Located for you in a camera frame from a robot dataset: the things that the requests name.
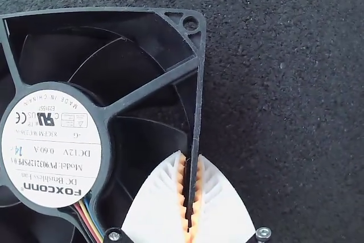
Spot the black mat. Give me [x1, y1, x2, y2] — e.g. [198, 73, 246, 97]
[0, 0, 364, 243]

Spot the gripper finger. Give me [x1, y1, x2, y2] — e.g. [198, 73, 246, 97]
[104, 151, 191, 243]
[191, 153, 271, 243]

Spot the black square fan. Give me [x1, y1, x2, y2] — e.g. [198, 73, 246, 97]
[0, 7, 208, 243]

